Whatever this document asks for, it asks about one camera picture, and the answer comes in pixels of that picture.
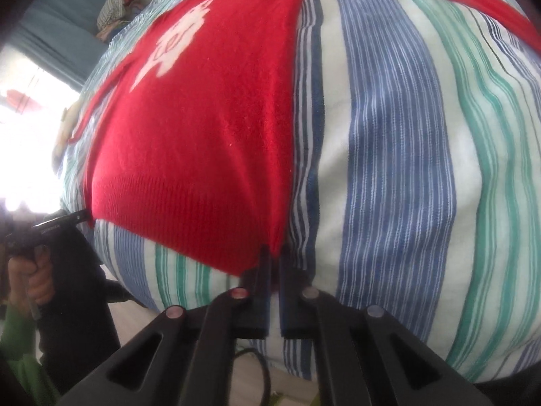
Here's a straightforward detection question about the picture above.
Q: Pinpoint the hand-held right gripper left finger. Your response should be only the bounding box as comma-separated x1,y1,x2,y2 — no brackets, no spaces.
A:
55,245,273,406

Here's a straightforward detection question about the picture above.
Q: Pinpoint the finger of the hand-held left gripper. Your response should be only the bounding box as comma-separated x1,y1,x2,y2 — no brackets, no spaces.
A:
33,210,92,231

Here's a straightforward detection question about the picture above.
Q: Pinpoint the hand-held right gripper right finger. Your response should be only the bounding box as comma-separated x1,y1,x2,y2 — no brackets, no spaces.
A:
279,254,495,406

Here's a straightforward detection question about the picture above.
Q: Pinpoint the red knit sweater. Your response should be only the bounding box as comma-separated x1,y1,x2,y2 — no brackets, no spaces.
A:
70,0,541,275

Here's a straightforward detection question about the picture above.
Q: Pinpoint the person's left forearm green sleeve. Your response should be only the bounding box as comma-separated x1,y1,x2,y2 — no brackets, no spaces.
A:
0,302,60,406

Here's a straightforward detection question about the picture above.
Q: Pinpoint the pile of folded clothes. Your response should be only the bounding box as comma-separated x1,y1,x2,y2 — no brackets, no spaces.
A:
96,0,148,44

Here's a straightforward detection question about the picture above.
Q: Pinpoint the person's left hand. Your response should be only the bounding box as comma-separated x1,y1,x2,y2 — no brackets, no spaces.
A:
7,246,56,307

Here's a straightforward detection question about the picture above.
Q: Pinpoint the cream pillow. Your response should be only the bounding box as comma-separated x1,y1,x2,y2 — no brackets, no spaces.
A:
51,102,84,175

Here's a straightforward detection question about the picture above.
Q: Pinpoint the red object outside window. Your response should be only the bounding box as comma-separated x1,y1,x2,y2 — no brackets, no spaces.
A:
3,88,33,114

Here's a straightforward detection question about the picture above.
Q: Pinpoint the striped bed sheet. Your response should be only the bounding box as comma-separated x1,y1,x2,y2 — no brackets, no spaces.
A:
55,0,541,383

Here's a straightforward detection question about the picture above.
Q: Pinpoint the blue curtain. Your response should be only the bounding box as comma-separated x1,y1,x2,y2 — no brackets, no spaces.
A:
17,0,116,94

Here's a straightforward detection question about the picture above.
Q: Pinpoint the black cable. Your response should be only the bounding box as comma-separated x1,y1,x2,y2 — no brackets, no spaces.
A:
232,347,275,406

